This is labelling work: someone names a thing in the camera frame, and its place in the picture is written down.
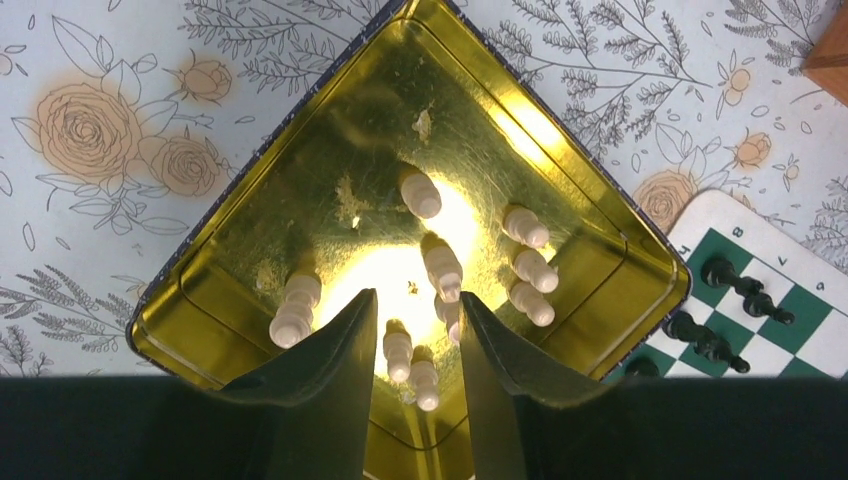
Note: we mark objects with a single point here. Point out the cream knight in tin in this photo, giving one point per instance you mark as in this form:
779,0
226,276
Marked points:
442,266

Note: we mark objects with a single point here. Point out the cream piece in tin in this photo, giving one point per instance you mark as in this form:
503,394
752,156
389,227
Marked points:
449,314
419,193

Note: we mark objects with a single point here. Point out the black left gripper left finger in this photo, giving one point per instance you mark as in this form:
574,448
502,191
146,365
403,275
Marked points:
302,415

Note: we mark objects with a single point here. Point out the black bishop f8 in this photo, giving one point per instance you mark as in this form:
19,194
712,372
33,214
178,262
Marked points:
642,367

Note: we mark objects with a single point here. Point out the black pawn h7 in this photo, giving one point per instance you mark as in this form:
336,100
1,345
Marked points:
761,305

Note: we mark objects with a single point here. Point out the green white chess board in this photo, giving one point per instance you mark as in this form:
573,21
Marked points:
815,344

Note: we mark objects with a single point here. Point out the black pawn g7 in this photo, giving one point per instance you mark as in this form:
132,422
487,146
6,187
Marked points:
720,352

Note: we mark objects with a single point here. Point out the black chess piece h8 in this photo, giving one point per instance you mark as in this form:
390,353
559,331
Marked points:
719,272

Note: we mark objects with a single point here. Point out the floral table mat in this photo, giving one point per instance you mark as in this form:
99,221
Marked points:
121,121

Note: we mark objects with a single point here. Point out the left gold tin box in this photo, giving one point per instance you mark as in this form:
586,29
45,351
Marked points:
420,88

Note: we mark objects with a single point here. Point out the orange wooden compartment tray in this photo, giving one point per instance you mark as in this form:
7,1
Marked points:
826,66

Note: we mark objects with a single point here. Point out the black knight g8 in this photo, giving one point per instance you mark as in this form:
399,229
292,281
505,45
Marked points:
681,326

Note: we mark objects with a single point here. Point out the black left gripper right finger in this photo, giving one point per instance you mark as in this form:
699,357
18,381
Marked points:
531,417

